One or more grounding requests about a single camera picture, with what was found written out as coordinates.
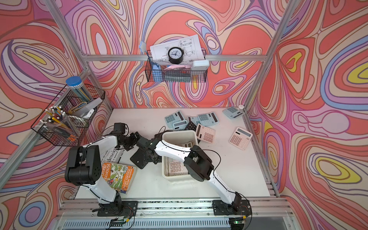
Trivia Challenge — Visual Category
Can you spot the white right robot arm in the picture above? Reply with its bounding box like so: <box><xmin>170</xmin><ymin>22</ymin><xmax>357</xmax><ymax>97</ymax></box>
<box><xmin>130</xmin><ymin>137</ymin><xmax>242</xmax><ymax>213</ymax></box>

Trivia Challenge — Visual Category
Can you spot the blue calculator far corner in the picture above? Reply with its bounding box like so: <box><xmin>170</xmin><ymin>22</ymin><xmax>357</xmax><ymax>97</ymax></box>
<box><xmin>222</xmin><ymin>106</ymin><xmax>244</xmax><ymax>119</ymax></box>

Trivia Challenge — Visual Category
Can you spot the pink calculator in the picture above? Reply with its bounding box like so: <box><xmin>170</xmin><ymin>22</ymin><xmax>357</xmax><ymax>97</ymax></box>
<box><xmin>229</xmin><ymin>127</ymin><xmax>253</xmax><ymax>150</ymax></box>
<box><xmin>169</xmin><ymin>161</ymin><xmax>188</xmax><ymax>176</ymax></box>
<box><xmin>177</xmin><ymin>141</ymin><xmax>193</xmax><ymax>148</ymax></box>

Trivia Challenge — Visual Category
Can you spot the blue lid pencil jar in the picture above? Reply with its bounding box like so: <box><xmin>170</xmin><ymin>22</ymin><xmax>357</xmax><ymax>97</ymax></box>
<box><xmin>66</xmin><ymin>76</ymin><xmax>93</xmax><ymax>103</ymax></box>

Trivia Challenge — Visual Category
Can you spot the black wire basket left wall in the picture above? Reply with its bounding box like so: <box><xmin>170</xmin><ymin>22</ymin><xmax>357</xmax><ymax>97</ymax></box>
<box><xmin>31</xmin><ymin>88</ymin><xmax>102</xmax><ymax>147</ymax></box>

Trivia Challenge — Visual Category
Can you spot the white paper drawing sheet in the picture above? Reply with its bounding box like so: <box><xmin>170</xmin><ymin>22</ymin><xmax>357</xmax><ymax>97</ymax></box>
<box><xmin>150</xmin><ymin>35</ymin><xmax>205</xmax><ymax>65</ymax></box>

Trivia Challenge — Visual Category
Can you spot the cream plastic storage box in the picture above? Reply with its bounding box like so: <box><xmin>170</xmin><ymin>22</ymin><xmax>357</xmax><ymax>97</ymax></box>
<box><xmin>162</xmin><ymin>130</ymin><xmax>198</xmax><ymax>182</ymax></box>

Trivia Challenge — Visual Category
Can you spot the black round clock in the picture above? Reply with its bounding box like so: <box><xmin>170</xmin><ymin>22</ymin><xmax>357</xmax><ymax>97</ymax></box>
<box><xmin>168</xmin><ymin>47</ymin><xmax>184</xmax><ymax>65</ymax></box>

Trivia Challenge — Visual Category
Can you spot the clear cup of pencils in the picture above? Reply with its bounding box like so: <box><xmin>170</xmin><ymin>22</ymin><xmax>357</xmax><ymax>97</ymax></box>
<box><xmin>40</xmin><ymin>106</ymin><xmax>81</xmax><ymax>139</ymax></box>

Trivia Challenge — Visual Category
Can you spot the black wire basket back wall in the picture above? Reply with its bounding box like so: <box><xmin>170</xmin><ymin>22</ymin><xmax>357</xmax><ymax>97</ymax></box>
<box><xmin>145</xmin><ymin>57</ymin><xmax>208</xmax><ymax>83</ymax></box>

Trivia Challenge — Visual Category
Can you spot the newspaper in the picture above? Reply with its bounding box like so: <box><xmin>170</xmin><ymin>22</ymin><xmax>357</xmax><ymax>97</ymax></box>
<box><xmin>100</xmin><ymin>147</ymin><xmax>125</xmax><ymax>163</ymax></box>

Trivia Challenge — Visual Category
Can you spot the black wire basket wall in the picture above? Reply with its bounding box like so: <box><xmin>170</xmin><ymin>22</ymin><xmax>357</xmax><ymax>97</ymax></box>
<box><xmin>145</xmin><ymin>57</ymin><xmax>208</xmax><ymax>83</ymax></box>
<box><xmin>31</xmin><ymin>88</ymin><xmax>102</xmax><ymax>147</ymax></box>

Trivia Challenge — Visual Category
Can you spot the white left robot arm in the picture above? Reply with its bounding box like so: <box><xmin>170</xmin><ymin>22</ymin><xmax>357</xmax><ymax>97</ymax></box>
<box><xmin>65</xmin><ymin>131</ymin><xmax>138</xmax><ymax>205</ymax></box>

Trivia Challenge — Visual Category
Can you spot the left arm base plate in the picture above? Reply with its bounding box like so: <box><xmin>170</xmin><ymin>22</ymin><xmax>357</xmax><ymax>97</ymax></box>
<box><xmin>97</xmin><ymin>201</ymin><xmax>138</xmax><ymax>217</ymax></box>

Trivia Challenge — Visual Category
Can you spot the black calculator face down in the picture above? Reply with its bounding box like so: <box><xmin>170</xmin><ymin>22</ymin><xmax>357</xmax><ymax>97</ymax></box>
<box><xmin>130</xmin><ymin>148</ymin><xmax>149</xmax><ymax>169</ymax></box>

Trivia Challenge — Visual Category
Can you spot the blue calculator back left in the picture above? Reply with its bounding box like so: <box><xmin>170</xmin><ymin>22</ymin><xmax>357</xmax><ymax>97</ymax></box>
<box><xmin>164</xmin><ymin>111</ymin><xmax>185</xmax><ymax>128</ymax></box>

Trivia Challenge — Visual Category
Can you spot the white box in basket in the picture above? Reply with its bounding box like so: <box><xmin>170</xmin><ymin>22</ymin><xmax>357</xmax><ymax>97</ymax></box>
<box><xmin>191</xmin><ymin>60</ymin><xmax>210</xmax><ymax>71</ymax></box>

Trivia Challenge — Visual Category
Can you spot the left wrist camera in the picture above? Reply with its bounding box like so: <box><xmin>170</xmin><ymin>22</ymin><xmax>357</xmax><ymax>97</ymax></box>
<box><xmin>112</xmin><ymin>123</ymin><xmax>129</xmax><ymax>136</ymax></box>

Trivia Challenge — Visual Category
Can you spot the colourful children's book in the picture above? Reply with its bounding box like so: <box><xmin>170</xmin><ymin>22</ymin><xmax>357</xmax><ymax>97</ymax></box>
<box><xmin>102</xmin><ymin>162</ymin><xmax>137</xmax><ymax>194</ymax></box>

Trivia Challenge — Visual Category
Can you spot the blue calculator back middle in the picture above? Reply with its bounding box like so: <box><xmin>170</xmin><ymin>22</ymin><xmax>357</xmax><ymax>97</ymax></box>
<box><xmin>197</xmin><ymin>112</ymin><xmax>219</xmax><ymax>126</ymax></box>

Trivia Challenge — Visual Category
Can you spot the black calculator under pile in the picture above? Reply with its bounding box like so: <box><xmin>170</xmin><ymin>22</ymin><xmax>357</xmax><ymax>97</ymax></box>
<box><xmin>184</xmin><ymin>121</ymin><xmax>197</xmax><ymax>131</ymax></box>

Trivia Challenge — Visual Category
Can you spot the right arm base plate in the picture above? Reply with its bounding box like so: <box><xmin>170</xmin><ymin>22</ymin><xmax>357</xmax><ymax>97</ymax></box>
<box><xmin>212</xmin><ymin>200</ymin><xmax>252</xmax><ymax>217</ymax></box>

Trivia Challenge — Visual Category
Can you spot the grey stapler in basket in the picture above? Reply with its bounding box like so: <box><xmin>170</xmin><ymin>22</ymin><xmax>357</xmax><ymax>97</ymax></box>
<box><xmin>72</xmin><ymin>97</ymin><xmax>102</xmax><ymax>118</ymax></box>

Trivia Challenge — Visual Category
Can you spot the small blue calculator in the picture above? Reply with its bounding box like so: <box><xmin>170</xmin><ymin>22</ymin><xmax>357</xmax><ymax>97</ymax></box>
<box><xmin>172</xmin><ymin>120</ymin><xmax>188</xmax><ymax>130</ymax></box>

